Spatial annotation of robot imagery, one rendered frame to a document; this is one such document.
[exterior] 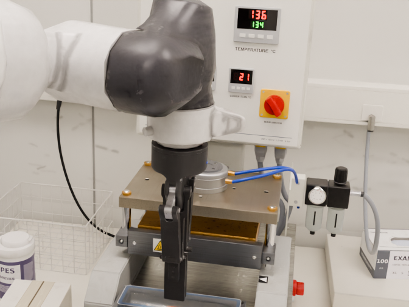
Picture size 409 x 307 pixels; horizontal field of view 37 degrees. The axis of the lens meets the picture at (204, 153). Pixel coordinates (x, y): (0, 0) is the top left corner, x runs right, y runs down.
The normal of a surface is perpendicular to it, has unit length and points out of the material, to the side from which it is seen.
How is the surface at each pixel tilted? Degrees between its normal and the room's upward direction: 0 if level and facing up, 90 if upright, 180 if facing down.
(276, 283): 0
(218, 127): 90
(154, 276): 0
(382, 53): 90
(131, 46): 40
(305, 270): 0
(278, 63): 90
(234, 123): 92
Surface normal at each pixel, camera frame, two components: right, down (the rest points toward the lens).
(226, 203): 0.04, -0.94
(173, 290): -0.18, 0.32
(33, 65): 0.93, 0.09
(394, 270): 0.03, 0.37
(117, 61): -0.51, 0.02
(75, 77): -0.44, 0.26
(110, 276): -0.07, -0.51
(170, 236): -0.18, 0.52
